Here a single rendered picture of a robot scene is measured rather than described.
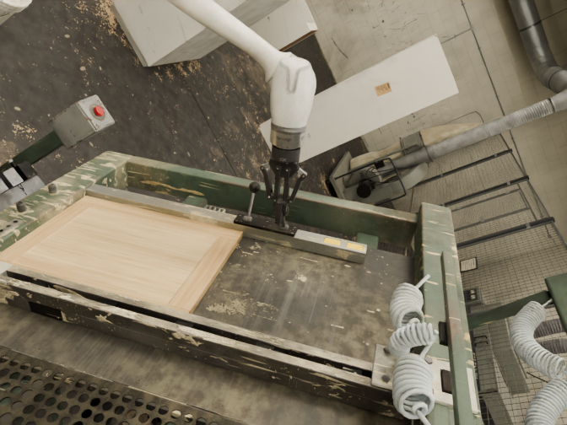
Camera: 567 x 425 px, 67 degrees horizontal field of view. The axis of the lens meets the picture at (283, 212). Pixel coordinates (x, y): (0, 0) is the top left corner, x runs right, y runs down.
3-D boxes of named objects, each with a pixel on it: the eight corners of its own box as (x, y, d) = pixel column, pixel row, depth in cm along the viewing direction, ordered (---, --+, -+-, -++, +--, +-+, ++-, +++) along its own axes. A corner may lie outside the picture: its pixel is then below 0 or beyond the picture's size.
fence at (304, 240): (95, 193, 151) (94, 183, 149) (364, 255, 134) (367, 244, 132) (86, 200, 147) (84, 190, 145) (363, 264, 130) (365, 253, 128)
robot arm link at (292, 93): (309, 131, 104) (311, 115, 115) (317, 66, 96) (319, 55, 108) (264, 126, 105) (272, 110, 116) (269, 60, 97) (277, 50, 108)
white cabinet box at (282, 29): (256, 17, 604) (299, -12, 572) (274, 56, 617) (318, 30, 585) (243, 17, 564) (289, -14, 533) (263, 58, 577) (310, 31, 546)
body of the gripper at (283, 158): (267, 146, 109) (264, 179, 114) (299, 152, 108) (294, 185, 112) (274, 137, 116) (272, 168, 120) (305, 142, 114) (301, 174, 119)
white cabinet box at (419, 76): (274, 115, 544) (435, 33, 454) (295, 157, 557) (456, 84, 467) (257, 126, 491) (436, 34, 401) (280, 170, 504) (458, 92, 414)
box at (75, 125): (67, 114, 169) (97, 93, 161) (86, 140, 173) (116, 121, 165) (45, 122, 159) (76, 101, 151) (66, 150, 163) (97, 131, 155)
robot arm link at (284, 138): (302, 131, 104) (299, 154, 107) (310, 121, 112) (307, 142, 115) (266, 125, 106) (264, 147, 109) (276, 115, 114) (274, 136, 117)
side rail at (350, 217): (136, 180, 176) (133, 155, 170) (409, 239, 156) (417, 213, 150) (127, 186, 171) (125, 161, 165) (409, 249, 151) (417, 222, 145)
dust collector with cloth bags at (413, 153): (340, 154, 733) (473, 97, 636) (357, 190, 748) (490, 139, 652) (322, 180, 613) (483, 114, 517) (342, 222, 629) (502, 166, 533)
